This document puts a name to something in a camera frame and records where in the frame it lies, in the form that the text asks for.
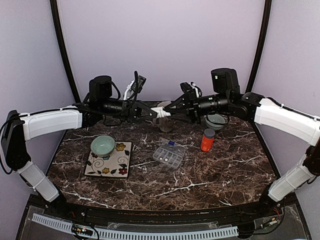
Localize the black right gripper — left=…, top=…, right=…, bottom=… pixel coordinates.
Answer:
left=164, top=88, right=231, bottom=125

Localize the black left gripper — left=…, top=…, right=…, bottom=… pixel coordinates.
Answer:
left=99, top=98, right=159, bottom=124

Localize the small white dropper bottle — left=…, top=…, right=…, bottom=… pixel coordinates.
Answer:
left=151, top=106, right=171, bottom=119

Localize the orange bottle with grey lid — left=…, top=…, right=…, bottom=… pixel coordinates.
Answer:
left=200, top=128, right=216, bottom=152

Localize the clear plastic pill organizer box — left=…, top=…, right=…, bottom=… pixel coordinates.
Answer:
left=152, top=137, right=186, bottom=169

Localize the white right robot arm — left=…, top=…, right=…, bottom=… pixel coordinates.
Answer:
left=164, top=68, right=320, bottom=217

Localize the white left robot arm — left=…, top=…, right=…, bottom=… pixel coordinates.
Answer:
left=0, top=72, right=157, bottom=218

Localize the white ceramic mug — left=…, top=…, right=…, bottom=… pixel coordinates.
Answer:
left=152, top=101, right=175, bottom=133

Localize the green bowl right side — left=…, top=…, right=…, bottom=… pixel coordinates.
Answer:
left=205, top=114, right=227, bottom=131

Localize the green bowl on plate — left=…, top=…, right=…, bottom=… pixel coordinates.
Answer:
left=90, top=135, right=116, bottom=157

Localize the floral square plate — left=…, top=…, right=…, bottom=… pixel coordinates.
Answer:
left=84, top=141, right=133, bottom=179

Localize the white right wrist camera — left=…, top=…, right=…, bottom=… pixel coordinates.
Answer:
left=180, top=81, right=203, bottom=98

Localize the white slotted cable duct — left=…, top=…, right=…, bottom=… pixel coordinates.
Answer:
left=31, top=213, right=239, bottom=240

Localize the black front table rail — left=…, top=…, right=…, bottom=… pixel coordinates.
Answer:
left=43, top=202, right=284, bottom=225

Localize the black right frame post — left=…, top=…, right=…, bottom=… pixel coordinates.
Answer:
left=245, top=0, right=273, bottom=93

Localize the black frame post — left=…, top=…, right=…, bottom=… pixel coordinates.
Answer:
left=49, top=0, right=81, bottom=103
left=245, top=0, right=273, bottom=93

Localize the black left frame post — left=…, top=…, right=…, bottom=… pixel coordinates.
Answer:
left=49, top=0, right=81, bottom=103

